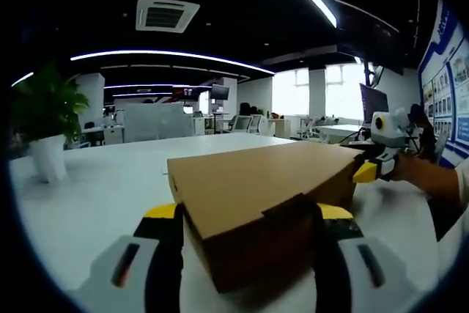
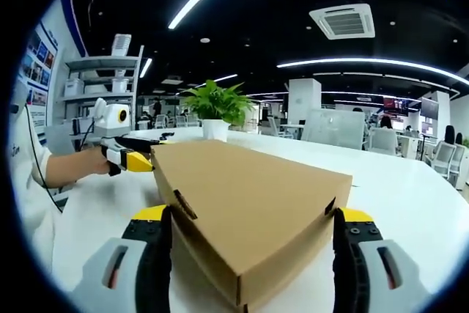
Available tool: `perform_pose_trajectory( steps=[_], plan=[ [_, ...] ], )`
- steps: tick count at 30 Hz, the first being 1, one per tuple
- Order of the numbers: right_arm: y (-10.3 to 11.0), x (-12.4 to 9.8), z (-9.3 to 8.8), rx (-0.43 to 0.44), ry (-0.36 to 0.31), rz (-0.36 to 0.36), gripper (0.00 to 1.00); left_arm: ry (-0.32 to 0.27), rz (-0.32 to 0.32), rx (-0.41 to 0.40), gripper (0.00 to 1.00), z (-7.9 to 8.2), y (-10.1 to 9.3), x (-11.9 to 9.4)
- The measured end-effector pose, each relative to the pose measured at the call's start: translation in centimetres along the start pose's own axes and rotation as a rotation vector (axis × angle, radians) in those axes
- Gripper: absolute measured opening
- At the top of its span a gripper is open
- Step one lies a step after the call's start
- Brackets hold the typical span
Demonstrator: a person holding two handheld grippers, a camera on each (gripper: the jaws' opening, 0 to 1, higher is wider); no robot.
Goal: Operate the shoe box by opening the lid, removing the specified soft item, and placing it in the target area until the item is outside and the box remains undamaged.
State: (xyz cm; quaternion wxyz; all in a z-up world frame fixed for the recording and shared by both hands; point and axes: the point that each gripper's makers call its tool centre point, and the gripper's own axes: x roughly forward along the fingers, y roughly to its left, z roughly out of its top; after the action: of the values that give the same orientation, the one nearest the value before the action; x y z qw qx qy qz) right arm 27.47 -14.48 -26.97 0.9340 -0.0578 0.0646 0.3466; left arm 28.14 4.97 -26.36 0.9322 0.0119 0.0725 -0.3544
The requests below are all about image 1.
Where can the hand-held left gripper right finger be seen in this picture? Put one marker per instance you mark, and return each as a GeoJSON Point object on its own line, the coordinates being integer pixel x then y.
{"type": "Point", "coordinates": [344, 276]}

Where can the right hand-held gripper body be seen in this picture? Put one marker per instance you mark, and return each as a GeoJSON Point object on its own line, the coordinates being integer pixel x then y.
{"type": "Point", "coordinates": [394, 129]}

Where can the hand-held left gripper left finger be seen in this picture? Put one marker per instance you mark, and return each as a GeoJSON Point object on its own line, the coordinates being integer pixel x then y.
{"type": "Point", "coordinates": [146, 276]}

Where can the brown cardboard shoe box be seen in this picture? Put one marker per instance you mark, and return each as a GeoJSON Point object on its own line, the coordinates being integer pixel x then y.
{"type": "Point", "coordinates": [256, 188]}

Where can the person's right hand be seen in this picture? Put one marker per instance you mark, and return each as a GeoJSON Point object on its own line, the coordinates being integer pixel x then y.
{"type": "Point", "coordinates": [410, 170]}

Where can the desk monitor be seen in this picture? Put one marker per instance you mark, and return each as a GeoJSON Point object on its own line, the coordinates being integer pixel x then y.
{"type": "Point", "coordinates": [373, 104]}

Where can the person in white shirt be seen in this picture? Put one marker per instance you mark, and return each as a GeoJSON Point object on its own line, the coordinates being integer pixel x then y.
{"type": "Point", "coordinates": [456, 225]}

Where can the white partition board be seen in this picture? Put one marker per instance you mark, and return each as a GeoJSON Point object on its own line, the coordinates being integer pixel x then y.
{"type": "Point", "coordinates": [157, 122]}

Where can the dark hanging monitor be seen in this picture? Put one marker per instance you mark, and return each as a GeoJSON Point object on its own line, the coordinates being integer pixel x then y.
{"type": "Point", "coordinates": [220, 92]}

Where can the green plant in white pot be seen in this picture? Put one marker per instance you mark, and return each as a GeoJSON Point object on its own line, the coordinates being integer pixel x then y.
{"type": "Point", "coordinates": [47, 118]}

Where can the thin curved ceiling light strip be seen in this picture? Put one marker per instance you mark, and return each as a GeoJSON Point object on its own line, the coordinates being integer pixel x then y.
{"type": "Point", "coordinates": [165, 53]}

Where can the short ceiling light strip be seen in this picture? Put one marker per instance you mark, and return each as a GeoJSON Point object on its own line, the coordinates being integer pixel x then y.
{"type": "Point", "coordinates": [22, 79]}

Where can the white ceiling air vent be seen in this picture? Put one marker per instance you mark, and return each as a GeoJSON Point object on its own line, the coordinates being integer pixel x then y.
{"type": "Point", "coordinates": [166, 15]}

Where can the blue white wall poster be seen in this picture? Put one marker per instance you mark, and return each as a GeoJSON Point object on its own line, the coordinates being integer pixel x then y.
{"type": "Point", "coordinates": [445, 89]}

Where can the red wall screen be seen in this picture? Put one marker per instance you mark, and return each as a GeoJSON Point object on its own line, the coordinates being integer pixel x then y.
{"type": "Point", "coordinates": [187, 94]}

